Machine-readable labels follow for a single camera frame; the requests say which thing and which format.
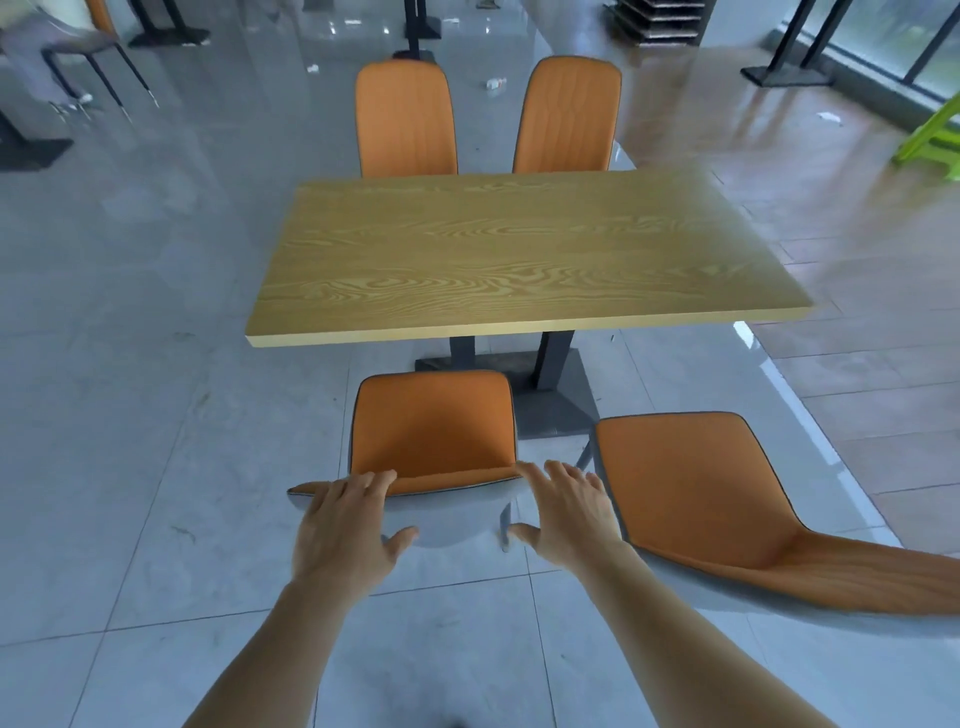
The person's right hand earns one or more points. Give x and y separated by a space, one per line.
577 525

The person's left hand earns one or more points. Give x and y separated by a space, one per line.
337 536

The person's right thumb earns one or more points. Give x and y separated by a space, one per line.
525 536

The person's left thumb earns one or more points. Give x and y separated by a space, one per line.
401 541

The person's right middle finger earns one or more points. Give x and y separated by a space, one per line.
561 480

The person's right forearm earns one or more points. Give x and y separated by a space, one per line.
675 645

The person's left forearm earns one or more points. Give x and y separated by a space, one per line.
285 652

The orange chair grey back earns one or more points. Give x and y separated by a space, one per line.
435 427
690 487
406 120
568 116

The stack of dark table bases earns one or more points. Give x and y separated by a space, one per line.
660 22

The black table base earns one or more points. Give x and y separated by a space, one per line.
416 30
169 34

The lime green plastic stool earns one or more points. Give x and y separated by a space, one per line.
930 139

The dark flat floor base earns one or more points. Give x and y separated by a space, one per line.
30 150

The grey seat chair black legs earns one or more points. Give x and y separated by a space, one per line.
90 41

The dark grey table pedestal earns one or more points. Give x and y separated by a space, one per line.
555 405

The black post stand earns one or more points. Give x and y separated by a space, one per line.
787 73

